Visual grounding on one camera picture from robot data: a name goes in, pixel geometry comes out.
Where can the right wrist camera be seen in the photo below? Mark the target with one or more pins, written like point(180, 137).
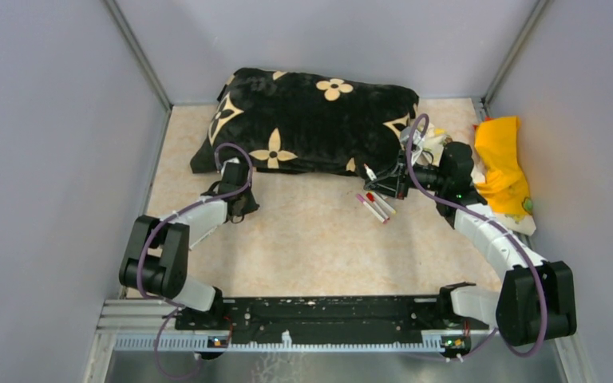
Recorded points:
point(412, 146)

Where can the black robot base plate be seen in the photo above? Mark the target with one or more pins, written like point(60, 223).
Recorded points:
point(328, 320)

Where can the yellow cloth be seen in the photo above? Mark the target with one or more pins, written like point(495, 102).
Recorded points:
point(505, 186)

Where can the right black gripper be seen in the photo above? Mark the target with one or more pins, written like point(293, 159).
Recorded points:
point(392, 183)

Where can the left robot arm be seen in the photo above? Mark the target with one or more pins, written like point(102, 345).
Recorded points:
point(156, 257)

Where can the white pen brown cap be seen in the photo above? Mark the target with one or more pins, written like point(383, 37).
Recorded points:
point(370, 173)

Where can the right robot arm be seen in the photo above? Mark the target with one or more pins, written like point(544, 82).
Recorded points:
point(537, 297)

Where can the aluminium frame rail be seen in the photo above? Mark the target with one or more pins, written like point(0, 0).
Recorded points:
point(149, 325)

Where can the white patterned cloth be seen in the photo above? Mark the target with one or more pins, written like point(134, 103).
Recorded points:
point(435, 140)

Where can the black floral pillow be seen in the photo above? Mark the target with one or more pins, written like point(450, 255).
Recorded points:
point(290, 122)

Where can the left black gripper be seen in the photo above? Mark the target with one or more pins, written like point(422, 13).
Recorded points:
point(241, 203)

